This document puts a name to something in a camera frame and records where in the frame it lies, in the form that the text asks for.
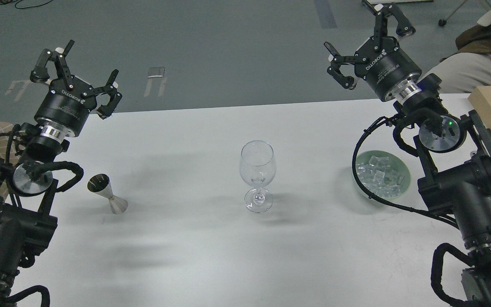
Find seated person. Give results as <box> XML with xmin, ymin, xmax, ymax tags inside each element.
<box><xmin>424</xmin><ymin>19</ymin><xmax>491</xmax><ymax>93</ymax></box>

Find office chair base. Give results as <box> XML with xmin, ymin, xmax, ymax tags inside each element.
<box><xmin>438</xmin><ymin>0</ymin><xmax>467</xmax><ymax>27</ymax></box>

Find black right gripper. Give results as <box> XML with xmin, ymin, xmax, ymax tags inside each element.
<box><xmin>323</xmin><ymin>0</ymin><xmax>422</xmax><ymax>101</ymax></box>

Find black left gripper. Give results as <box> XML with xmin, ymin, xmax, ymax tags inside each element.
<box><xmin>30</xmin><ymin>40</ymin><xmax>123</xmax><ymax>138</ymax></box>

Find green bowl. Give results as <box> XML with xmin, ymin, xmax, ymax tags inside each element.
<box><xmin>353</xmin><ymin>150</ymin><xmax>411</xmax><ymax>201</ymax></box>

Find clear ice cubes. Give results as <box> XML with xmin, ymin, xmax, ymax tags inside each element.
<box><xmin>355</xmin><ymin>155</ymin><xmax>405</xmax><ymax>199</ymax></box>

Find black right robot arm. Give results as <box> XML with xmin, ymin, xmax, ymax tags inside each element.
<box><xmin>325</xmin><ymin>0</ymin><xmax>491</xmax><ymax>307</ymax></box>

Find black floor cable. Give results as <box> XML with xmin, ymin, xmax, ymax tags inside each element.
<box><xmin>0</xmin><ymin>0</ymin><xmax>54</xmax><ymax>18</ymax></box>

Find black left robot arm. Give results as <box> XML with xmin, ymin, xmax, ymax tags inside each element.
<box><xmin>0</xmin><ymin>40</ymin><xmax>121</xmax><ymax>307</ymax></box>

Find clear wine glass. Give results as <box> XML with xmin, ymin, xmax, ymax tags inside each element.
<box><xmin>240</xmin><ymin>140</ymin><xmax>277</xmax><ymax>214</ymax></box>

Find steel double jigger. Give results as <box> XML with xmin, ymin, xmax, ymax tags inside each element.
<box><xmin>87</xmin><ymin>174</ymin><xmax>128</xmax><ymax>214</ymax></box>

